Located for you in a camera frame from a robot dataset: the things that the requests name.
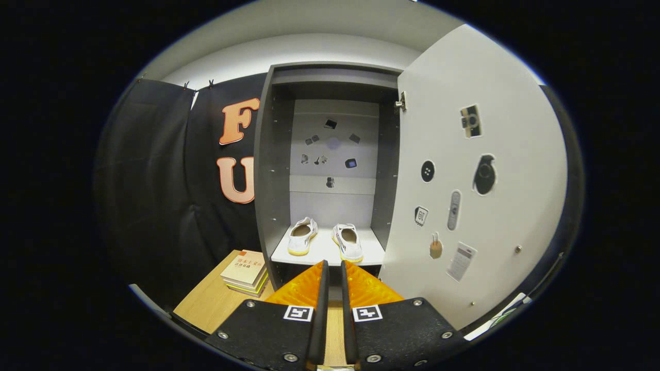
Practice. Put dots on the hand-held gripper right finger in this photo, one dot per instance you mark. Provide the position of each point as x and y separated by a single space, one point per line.
348 330

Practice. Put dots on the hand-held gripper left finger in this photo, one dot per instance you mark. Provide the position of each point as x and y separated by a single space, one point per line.
320 330

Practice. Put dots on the white canvas shoe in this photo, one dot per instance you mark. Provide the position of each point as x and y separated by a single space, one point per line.
348 242
301 237

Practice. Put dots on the grey shoe cabinet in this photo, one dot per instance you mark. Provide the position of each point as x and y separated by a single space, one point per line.
273 154

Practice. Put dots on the beige shoe cabinet door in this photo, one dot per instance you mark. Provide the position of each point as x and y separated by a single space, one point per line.
515 206

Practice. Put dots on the metal door hinge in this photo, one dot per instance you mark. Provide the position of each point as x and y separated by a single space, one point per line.
401 101

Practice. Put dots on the yellow-edged book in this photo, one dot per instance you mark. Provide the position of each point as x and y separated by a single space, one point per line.
246 288

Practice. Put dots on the beige paperback book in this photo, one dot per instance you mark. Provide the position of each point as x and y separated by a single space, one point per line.
245 268

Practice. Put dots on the black backdrop cloth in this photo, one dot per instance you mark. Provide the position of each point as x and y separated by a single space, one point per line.
149 180

